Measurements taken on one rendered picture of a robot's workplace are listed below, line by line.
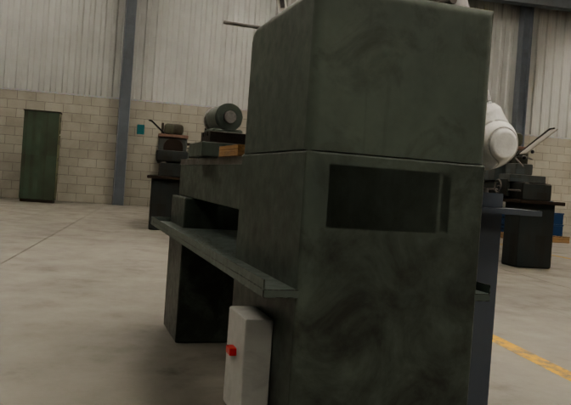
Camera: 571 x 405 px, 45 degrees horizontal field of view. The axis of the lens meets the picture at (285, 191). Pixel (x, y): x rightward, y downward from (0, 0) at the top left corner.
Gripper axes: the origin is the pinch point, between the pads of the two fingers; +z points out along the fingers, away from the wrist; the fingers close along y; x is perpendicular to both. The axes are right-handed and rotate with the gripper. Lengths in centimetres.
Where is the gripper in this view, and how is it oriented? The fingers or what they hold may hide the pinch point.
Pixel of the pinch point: (282, 8)
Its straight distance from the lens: 237.6
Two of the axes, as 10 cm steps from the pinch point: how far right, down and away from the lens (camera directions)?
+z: 1.1, 9.9, 0.7
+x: 9.9, -1.1, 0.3
